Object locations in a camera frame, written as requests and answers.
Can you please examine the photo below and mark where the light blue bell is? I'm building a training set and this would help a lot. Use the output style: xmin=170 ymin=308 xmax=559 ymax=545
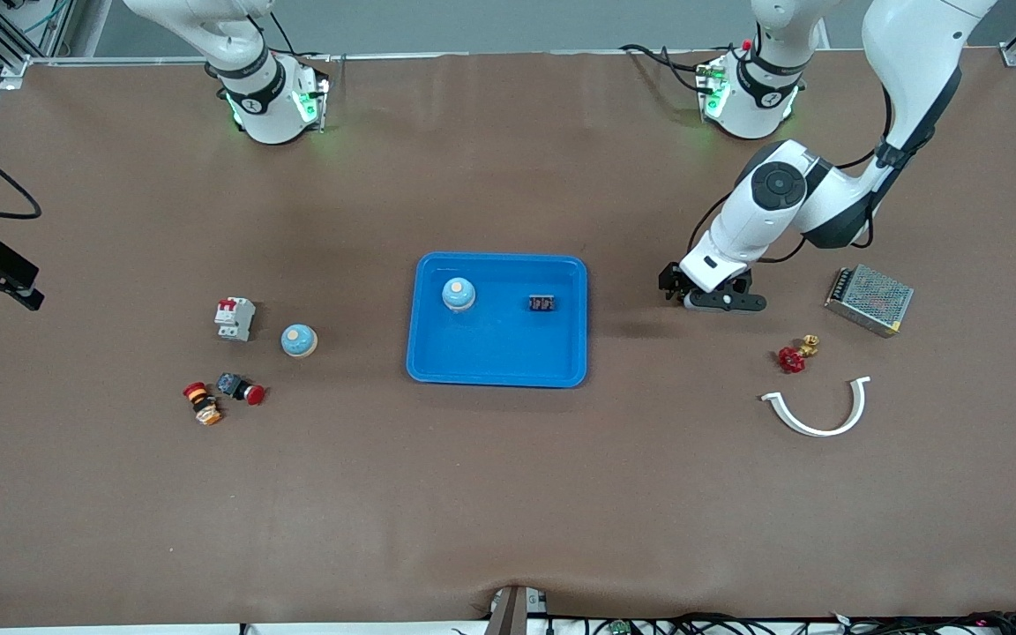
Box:
xmin=442 ymin=276 xmax=478 ymax=314
xmin=280 ymin=323 xmax=319 ymax=360

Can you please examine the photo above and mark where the blue plastic tray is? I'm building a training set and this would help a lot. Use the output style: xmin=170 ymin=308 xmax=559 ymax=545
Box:
xmin=406 ymin=252 xmax=589 ymax=389

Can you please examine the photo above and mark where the metal mesh power supply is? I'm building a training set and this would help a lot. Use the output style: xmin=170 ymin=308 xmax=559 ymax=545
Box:
xmin=824 ymin=264 xmax=915 ymax=339

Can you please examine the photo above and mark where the white curved pipe clamp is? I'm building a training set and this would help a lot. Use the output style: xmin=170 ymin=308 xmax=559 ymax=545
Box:
xmin=759 ymin=376 xmax=872 ymax=438

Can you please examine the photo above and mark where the white red circuit breaker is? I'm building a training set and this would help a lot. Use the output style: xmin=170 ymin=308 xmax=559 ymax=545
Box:
xmin=213 ymin=296 xmax=257 ymax=342

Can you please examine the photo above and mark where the orange red push button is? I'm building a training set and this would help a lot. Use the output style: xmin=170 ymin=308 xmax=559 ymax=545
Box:
xmin=183 ymin=381 xmax=225 ymax=427

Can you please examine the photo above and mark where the red emergency stop button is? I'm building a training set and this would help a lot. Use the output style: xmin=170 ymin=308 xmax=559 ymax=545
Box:
xmin=215 ymin=372 xmax=267 ymax=407

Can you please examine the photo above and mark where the brass valve red handle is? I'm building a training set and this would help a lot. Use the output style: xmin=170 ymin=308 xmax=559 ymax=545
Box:
xmin=778 ymin=334 xmax=821 ymax=374

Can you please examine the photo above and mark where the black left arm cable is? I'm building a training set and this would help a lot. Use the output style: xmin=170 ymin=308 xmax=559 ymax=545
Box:
xmin=689 ymin=84 xmax=897 ymax=264

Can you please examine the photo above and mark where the black base cable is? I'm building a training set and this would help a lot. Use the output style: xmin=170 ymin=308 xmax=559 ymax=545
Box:
xmin=620 ymin=44 xmax=705 ymax=93

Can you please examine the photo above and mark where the grey metal bracket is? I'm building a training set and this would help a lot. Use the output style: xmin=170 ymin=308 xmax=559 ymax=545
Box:
xmin=486 ymin=585 xmax=549 ymax=635

